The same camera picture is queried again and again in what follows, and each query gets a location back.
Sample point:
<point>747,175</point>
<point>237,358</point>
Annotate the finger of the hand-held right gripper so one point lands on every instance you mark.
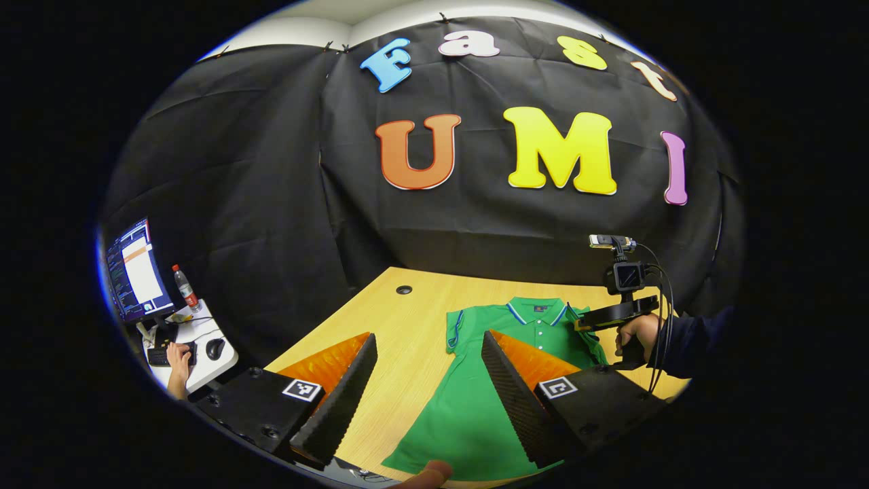
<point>601,317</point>

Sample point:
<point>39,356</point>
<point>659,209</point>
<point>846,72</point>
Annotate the black keyboard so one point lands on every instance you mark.
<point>157,356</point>

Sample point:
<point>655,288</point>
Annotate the computer monitor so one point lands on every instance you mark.
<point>136,272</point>

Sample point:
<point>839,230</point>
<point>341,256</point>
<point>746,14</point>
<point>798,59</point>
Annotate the black backdrop cloth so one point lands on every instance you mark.
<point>271,204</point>

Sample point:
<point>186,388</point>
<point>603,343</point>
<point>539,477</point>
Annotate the green polo T-shirt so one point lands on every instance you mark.
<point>468,414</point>

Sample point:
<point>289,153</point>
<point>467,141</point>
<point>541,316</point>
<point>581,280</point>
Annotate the clear plastic water bottle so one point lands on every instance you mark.
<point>187,292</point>

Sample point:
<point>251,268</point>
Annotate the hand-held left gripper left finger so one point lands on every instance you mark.
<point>343,407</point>

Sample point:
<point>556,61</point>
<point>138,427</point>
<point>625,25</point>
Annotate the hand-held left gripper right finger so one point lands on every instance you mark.
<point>519,407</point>

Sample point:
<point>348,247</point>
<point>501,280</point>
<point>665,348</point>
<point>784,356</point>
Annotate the black computer mouse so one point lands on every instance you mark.
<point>215,348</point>

